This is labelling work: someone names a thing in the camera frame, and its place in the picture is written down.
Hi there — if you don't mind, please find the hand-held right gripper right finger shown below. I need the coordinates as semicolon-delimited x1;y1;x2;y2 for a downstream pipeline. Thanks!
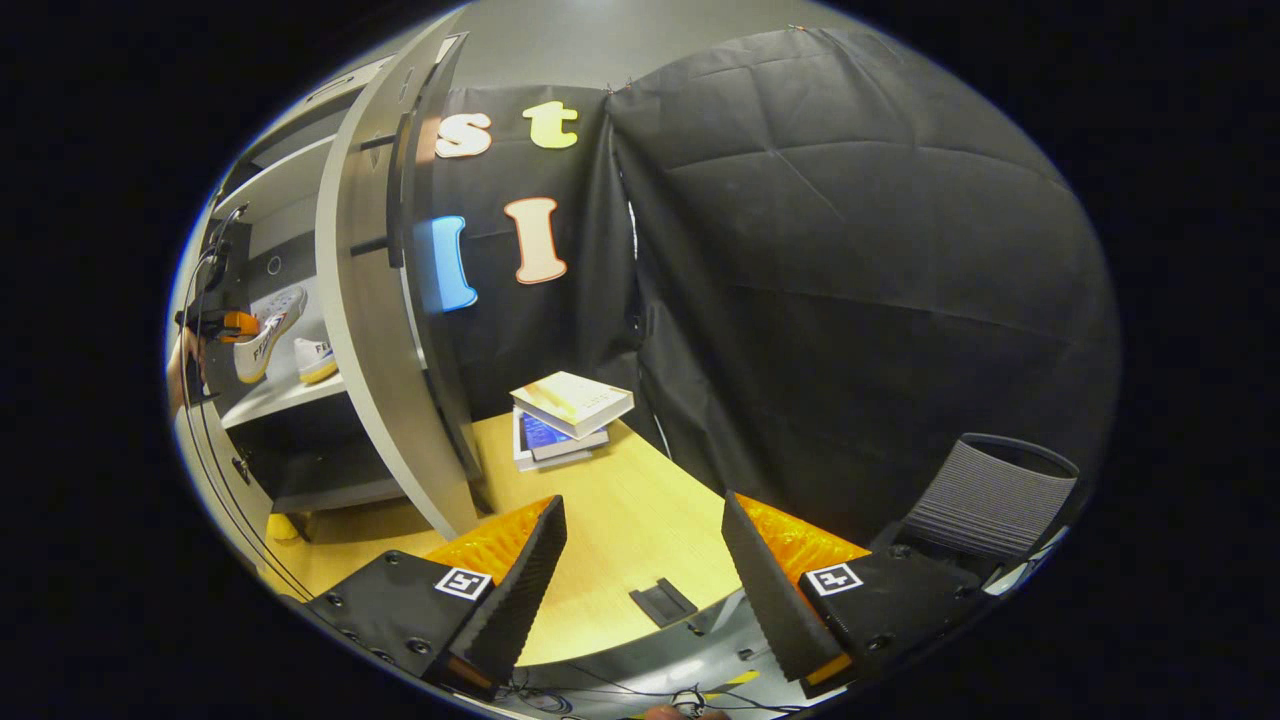
722;490;993;701

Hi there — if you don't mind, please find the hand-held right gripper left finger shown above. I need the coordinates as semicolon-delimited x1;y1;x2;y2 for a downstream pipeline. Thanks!
303;495;568;694

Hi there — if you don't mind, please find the white striped shoe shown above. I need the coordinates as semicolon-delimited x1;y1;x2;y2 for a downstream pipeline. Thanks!
293;337;341;386
233;285;309;385

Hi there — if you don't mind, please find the white shoe cabinet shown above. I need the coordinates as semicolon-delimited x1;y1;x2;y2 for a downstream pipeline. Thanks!
190;35;493;546

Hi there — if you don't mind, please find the white cabinet drawer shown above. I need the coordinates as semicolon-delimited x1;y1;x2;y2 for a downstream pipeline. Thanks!
262;52;399;141

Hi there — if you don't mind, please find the white thin book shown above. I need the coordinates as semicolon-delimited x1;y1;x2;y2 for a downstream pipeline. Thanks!
512;408;594;473

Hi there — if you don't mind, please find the blue cover book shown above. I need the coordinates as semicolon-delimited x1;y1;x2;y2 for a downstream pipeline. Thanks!
518;408;612;462

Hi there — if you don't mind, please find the cream cover book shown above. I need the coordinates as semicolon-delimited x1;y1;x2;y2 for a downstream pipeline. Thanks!
510;372;636;440

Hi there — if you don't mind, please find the grey mesh chair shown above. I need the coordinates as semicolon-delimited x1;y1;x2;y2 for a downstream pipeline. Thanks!
870;433;1082;601

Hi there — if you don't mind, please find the black backdrop cloth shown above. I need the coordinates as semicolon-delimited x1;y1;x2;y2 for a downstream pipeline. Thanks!
415;25;1123;547

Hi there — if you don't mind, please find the black plastic bracket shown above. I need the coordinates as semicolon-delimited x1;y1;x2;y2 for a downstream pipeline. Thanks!
629;577;699;629

